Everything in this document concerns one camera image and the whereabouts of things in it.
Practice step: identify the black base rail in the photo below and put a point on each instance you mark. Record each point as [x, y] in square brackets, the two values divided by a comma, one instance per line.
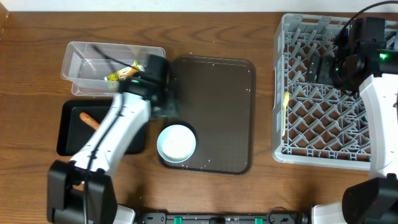
[179, 218]

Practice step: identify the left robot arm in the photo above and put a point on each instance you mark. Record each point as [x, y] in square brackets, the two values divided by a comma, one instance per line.
[81, 190]

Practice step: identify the grey dishwasher rack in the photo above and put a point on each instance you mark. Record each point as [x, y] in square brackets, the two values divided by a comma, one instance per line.
[326, 125]

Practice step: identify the clear plastic bin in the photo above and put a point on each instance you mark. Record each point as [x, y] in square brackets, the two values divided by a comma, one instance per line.
[85, 64]

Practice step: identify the black tray bin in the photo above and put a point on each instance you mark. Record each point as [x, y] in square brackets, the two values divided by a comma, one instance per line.
[74, 132]

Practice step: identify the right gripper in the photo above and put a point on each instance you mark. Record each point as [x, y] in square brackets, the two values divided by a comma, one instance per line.
[325, 63]

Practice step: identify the light blue rice bowl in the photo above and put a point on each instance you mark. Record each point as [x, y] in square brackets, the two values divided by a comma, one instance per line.
[176, 143]

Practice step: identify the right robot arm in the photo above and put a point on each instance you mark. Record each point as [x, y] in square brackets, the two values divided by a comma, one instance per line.
[373, 74]

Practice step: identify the yellow plastic spoon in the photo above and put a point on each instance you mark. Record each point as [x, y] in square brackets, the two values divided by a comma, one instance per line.
[285, 105]

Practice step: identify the yellow green snack wrapper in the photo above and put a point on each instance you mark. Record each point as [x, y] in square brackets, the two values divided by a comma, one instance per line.
[125, 72]

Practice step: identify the brown serving tray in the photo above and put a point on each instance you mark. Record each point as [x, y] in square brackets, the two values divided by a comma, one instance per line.
[217, 102]

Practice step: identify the orange carrot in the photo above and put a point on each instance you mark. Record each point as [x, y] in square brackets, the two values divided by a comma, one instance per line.
[86, 118]

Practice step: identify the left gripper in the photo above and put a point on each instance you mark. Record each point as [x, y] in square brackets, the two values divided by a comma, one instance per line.
[173, 109]

